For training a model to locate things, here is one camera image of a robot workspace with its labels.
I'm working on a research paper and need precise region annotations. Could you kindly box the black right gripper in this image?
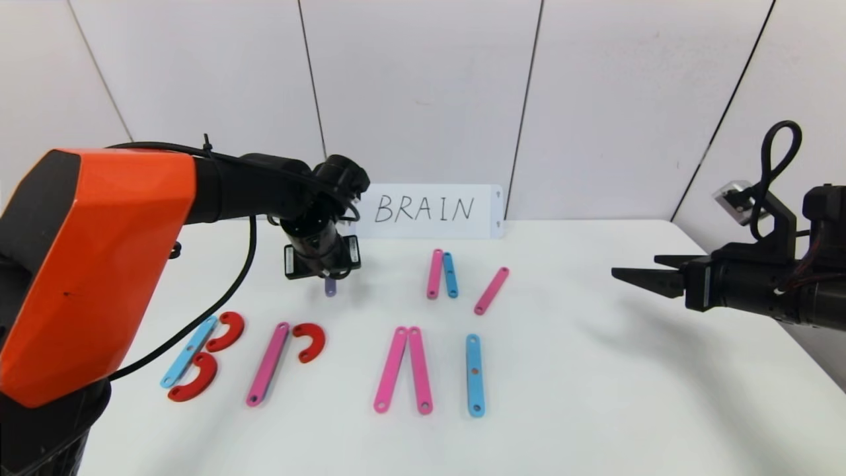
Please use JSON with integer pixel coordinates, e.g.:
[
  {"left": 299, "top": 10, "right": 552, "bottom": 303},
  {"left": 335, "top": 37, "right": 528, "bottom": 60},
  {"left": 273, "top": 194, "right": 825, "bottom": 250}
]
[{"left": 611, "top": 254, "right": 800, "bottom": 325}]

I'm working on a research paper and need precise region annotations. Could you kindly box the pink holed strip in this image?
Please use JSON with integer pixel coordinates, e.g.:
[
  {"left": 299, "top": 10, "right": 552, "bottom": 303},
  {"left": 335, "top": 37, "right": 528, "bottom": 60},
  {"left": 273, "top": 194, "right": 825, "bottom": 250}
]
[
  {"left": 426, "top": 249, "right": 444, "bottom": 300},
  {"left": 408, "top": 327, "right": 434, "bottom": 415},
  {"left": 474, "top": 266, "right": 510, "bottom": 316},
  {"left": 373, "top": 326, "right": 409, "bottom": 415},
  {"left": 246, "top": 322, "right": 291, "bottom": 407}
]

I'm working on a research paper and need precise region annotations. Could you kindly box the red C-shaped piece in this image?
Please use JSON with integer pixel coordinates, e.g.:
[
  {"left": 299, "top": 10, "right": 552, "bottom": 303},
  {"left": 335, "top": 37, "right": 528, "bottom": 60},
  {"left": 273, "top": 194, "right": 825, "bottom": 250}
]
[
  {"left": 206, "top": 311, "right": 245, "bottom": 352},
  {"left": 292, "top": 323, "right": 327, "bottom": 364},
  {"left": 167, "top": 351, "right": 219, "bottom": 403}
]

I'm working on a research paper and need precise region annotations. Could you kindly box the white BRAIN sign card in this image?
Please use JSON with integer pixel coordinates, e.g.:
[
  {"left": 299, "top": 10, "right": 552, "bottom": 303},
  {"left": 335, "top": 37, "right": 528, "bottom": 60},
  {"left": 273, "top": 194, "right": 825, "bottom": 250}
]
[{"left": 354, "top": 184, "right": 504, "bottom": 239}]

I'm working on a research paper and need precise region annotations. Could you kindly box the long blue holed strip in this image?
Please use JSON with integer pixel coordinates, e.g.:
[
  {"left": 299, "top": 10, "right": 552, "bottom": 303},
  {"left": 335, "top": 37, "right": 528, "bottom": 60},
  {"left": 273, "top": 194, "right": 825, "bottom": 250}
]
[{"left": 465, "top": 334, "right": 486, "bottom": 418}]

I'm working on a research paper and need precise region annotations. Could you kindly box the light blue holed strip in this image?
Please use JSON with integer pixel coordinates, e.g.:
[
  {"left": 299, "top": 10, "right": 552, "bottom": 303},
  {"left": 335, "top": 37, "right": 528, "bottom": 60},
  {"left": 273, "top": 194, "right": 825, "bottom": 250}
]
[{"left": 160, "top": 315, "right": 219, "bottom": 389}]

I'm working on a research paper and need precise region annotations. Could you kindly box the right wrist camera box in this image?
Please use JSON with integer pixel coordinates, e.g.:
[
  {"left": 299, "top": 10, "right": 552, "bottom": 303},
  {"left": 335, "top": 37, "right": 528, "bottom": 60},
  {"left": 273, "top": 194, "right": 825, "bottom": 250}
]
[{"left": 712, "top": 180, "right": 761, "bottom": 223}]

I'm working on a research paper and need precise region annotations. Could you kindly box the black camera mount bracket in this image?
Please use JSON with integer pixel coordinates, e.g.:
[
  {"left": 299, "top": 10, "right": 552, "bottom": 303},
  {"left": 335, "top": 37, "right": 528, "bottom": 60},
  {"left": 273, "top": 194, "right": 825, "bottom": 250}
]
[{"left": 715, "top": 188, "right": 798, "bottom": 262}]

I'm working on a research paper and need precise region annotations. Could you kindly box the looped black camera cable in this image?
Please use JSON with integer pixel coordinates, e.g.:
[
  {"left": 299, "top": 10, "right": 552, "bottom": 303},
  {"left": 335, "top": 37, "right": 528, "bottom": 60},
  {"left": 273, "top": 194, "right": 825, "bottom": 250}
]
[{"left": 750, "top": 120, "right": 803, "bottom": 242}]

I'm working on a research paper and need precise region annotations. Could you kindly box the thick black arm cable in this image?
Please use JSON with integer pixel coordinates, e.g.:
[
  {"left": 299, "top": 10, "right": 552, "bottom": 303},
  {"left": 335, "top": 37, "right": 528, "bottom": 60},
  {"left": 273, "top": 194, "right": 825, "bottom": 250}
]
[{"left": 109, "top": 215, "right": 258, "bottom": 382}]

